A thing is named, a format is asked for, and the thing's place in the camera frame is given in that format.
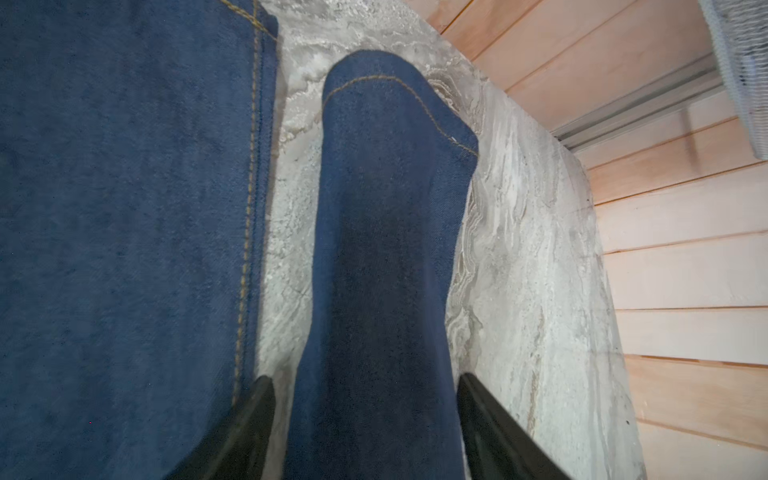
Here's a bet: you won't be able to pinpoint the white wire mesh shelf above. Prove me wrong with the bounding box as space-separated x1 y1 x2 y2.
699 0 767 160

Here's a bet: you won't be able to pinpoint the dark blue denim trousers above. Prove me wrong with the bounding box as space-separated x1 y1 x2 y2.
1 1 478 479

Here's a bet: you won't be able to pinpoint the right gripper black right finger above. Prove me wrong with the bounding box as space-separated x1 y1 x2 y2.
457 373 568 479

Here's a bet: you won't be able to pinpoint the aluminium frame rail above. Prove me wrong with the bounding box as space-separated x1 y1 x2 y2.
553 53 724 152

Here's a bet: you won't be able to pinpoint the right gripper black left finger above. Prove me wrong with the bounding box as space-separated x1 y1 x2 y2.
167 375 276 480

